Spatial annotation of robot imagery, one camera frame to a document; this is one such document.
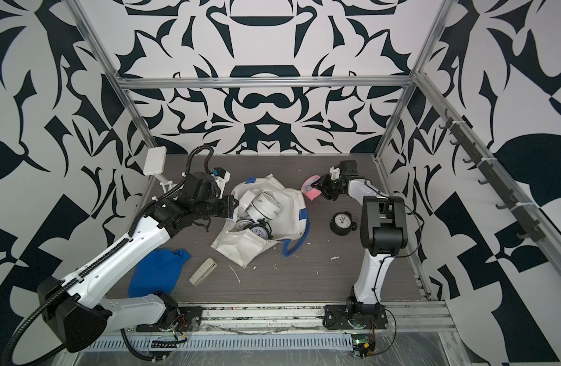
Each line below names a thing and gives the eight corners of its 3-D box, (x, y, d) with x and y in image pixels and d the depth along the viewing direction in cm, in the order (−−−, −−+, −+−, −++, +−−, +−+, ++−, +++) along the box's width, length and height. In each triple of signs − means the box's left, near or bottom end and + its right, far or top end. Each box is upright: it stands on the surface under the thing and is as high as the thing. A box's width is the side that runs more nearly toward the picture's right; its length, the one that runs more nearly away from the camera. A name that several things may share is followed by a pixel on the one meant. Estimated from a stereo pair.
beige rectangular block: (190, 281, 83) (187, 279, 80) (211, 259, 88) (209, 255, 86) (197, 288, 81) (194, 286, 79) (218, 265, 86) (216, 262, 84)
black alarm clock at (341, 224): (330, 235, 93) (332, 232, 91) (327, 215, 99) (328, 212, 97) (356, 236, 93) (358, 232, 91) (352, 215, 99) (353, 212, 97)
